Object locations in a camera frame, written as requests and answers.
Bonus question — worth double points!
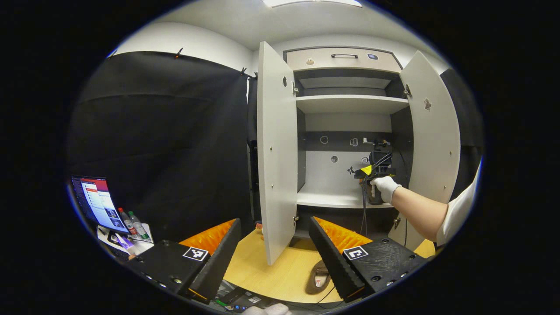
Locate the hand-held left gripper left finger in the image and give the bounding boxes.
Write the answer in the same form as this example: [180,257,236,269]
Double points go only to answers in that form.
[127,217,242,303]

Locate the white shoe cabinet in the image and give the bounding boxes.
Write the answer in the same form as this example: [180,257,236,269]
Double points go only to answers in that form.
[283,46,414,240]

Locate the white cabinet drawer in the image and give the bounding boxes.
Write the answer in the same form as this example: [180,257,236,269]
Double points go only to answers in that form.
[284,47,402,73]

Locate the white papers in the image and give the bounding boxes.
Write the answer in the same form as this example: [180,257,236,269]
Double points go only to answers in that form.
[97,223,155,256]

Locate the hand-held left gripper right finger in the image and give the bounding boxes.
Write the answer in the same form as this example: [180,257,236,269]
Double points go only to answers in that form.
[308,216,431,304]

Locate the black device box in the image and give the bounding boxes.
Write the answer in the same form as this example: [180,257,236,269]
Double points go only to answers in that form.
[217,287,264,310]

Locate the computer monitor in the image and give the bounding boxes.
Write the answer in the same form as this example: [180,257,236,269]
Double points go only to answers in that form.
[71,175,130,235]

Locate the clear plastic bottle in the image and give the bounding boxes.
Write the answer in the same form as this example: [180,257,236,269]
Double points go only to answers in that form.
[118,207,137,237]
[128,211,151,241]

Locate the ceiling light panel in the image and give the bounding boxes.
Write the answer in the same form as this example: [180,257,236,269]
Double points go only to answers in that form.
[262,0,363,8]

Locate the white shoe cabinet door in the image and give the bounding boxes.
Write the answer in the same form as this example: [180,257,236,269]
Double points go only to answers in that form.
[387,50,462,252]
[257,41,299,266]

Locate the brown shoe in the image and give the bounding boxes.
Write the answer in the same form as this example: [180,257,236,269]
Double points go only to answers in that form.
[305,260,332,295]

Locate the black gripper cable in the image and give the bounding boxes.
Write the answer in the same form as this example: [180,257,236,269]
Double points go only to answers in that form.
[359,178,371,237]

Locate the black backdrop cloth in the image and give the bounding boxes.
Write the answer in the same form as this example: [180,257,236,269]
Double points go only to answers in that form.
[66,51,484,245]

